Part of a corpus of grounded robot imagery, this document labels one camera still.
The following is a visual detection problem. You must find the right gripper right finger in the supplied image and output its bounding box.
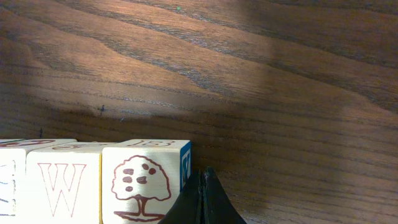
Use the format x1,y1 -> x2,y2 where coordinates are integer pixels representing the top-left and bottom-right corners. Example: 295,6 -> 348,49
202,167 -> 246,224

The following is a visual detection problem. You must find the white block with pattern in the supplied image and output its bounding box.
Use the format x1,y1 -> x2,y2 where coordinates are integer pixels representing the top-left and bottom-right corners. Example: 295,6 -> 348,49
23,142 -> 110,224

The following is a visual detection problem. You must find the yellow block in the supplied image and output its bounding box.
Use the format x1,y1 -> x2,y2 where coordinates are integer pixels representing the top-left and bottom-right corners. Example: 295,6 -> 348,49
1,139 -> 76,223

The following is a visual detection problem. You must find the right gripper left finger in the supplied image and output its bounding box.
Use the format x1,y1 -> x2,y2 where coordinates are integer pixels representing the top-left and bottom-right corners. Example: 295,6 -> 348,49
159,170 -> 202,224

